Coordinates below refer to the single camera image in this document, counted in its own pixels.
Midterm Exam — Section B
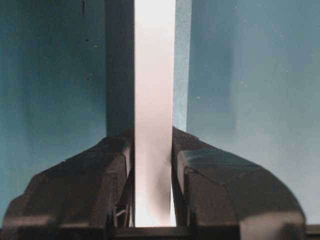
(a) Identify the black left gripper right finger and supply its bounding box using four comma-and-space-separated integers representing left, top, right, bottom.
171, 128, 306, 240

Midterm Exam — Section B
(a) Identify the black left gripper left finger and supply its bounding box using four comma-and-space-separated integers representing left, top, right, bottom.
0, 130, 134, 240

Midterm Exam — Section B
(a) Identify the white-edged wooden board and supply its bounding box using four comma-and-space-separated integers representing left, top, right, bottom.
134, 0, 176, 227

